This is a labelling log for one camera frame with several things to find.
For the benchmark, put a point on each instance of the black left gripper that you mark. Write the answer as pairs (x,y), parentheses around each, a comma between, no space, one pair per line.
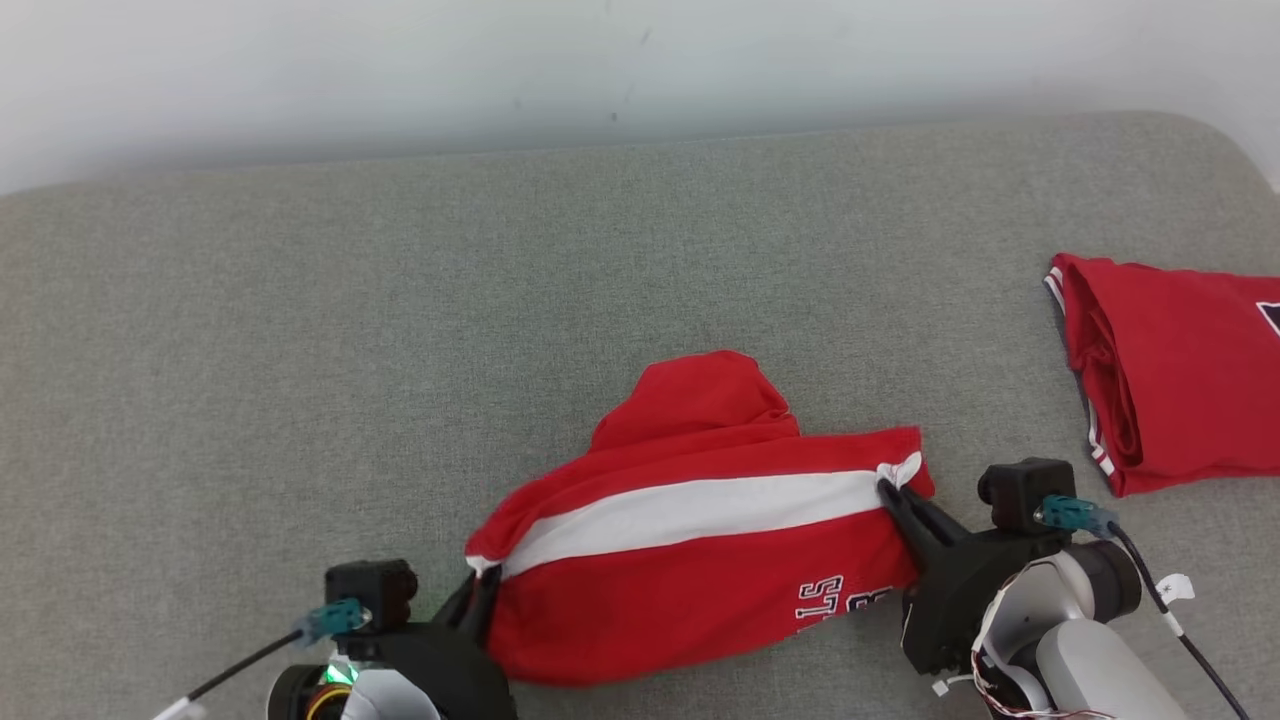
(440,665)

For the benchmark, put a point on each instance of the grey fabric sofa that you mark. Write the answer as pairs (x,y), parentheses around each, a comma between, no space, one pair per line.
(400,350)

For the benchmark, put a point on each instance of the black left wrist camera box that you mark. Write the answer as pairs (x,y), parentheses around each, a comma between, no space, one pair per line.
(372,590)

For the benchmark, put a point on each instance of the red jersey number 23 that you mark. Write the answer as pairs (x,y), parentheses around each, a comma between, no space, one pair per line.
(1180,380)

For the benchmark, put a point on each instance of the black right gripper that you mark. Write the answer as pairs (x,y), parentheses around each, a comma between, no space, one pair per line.
(965,590)

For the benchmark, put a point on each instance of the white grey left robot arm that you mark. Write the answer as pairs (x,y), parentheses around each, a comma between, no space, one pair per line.
(385,700)

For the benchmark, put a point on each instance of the red shorts with white stripe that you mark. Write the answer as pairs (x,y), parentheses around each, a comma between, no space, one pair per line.
(680,580)

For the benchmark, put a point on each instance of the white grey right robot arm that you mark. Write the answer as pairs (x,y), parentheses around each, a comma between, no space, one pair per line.
(1070,640)

